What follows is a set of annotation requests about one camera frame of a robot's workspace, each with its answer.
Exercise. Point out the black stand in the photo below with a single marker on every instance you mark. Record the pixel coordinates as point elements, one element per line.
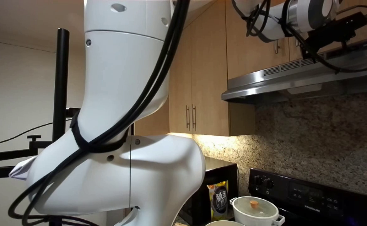
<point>60,78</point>

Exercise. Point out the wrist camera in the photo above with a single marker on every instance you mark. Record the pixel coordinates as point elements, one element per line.
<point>334,29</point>

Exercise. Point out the tall wooden cabinet door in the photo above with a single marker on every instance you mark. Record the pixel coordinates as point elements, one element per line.
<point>210,69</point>

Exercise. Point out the glass pot lid orange knob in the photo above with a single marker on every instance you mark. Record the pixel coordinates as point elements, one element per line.
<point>255,207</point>

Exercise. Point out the white pot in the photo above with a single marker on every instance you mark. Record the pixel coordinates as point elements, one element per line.
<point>252,218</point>

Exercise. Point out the white bowl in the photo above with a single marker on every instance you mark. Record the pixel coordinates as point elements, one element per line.
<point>224,223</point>

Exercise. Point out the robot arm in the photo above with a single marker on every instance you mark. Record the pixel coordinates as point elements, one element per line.
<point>120,81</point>

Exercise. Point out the black stove knob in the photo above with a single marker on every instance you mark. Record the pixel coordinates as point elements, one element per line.
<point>268,183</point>
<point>258,180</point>

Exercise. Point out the stainless steel range hood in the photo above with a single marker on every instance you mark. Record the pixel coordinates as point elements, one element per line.
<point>296,80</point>

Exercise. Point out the black microwave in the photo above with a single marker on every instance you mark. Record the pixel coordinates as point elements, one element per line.
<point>224,174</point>

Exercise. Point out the white cloth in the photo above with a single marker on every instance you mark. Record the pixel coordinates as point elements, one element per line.
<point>21,169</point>

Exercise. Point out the narrow wooden cabinet door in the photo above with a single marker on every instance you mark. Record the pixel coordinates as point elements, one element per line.
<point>178,78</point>

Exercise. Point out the wooden wall cabinet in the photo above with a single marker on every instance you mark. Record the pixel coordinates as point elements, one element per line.
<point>208,78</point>

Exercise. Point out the black stove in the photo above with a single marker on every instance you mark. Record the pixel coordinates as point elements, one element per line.
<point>312,194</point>

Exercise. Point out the yellow snack packet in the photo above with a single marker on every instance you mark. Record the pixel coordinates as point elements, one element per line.
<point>218,201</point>

